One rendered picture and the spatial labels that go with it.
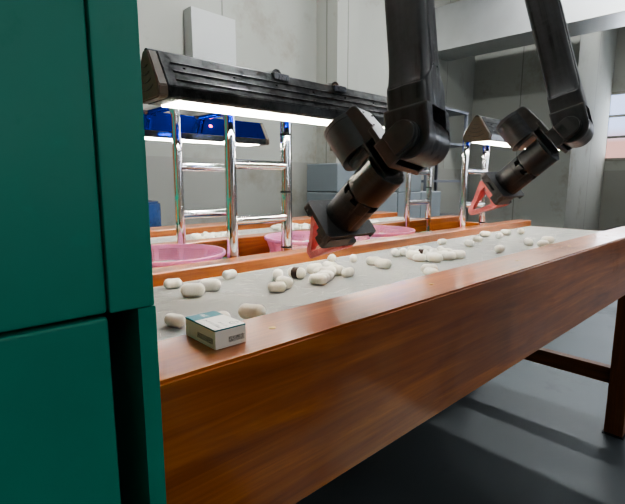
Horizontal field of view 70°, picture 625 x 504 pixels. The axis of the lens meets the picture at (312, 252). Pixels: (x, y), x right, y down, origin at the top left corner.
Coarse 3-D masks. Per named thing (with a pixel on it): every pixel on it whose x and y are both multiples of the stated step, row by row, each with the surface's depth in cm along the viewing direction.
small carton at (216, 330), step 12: (216, 312) 48; (192, 324) 45; (204, 324) 44; (216, 324) 44; (228, 324) 44; (240, 324) 44; (192, 336) 46; (204, 336) 44; (216, 336) 42; (228, 336) 43; (240, 336) 44; (216, 348) 42
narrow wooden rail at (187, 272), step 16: (496, 224) 168; (512, 224) 174; (528, 224) 185; (368, 240) 122; (384, 240) 122; (400, 240) 126; (416, 240) 131; (432, 240) 137; (240, 256) 96; (256, 256) 96; (272, 256) 96; (288, 256) 98; (304, 256) 102; (320, 256) 105; (336, 256) 109; (160, 272) 79; (176, 272) 81; (192, 272) 83; (208, 272) 85; (240, 272) 90
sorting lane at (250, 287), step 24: (456, 240) 141; (504, 240) 141; (360, 264) 100; (408, 264) 100; (456, 264) 100; (240, 288) 78; (264, 288) 78; (312, 288) 78; (336, 288) 78; (360, 288) 78; (168, 312) 64; (192, 312) 64; (168, 336) 54
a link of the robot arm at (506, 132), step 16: (512, 112) 88; (528, 112) 87; (496, 128) 91; (512, 128) 88; (528, 128) 87; (544, 128) 84; (560, 128) 81; (576, 128) 79; (512, 144) 88; (560, 144) 81
